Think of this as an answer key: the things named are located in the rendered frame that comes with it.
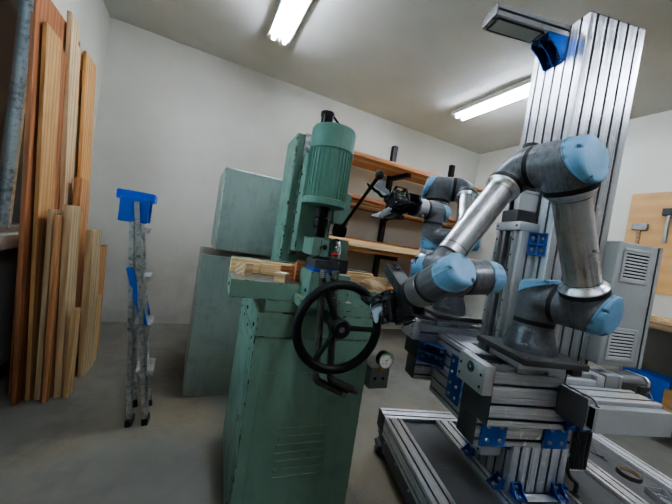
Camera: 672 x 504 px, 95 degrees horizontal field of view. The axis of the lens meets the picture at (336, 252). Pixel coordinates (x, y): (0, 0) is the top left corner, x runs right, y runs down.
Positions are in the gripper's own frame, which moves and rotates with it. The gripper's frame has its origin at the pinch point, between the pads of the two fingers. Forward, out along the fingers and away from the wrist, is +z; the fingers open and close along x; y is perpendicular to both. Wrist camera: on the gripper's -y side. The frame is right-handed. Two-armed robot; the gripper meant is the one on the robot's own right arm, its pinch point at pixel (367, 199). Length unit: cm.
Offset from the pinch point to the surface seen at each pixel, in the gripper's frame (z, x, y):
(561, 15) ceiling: -131, -146, 43
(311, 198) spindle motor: 19.2, -1.9, -8.3
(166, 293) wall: 90, -43, -250
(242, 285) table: 40, 32, -16
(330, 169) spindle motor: 14.3, -10.6, -0.1
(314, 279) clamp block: 19.4, 32.4, -5.3
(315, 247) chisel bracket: 14.4, 13.2, -18.3
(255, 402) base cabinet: 30, 66, -37
